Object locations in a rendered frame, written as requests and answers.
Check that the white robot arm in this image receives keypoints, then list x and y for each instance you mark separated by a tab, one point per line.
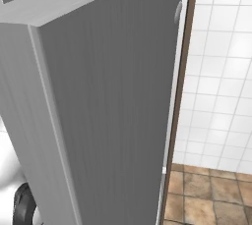
16	189

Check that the grey fridge door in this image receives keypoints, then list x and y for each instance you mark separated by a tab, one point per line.
108	104

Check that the brown wooden cabinet panel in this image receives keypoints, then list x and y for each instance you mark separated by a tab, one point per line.
182	81

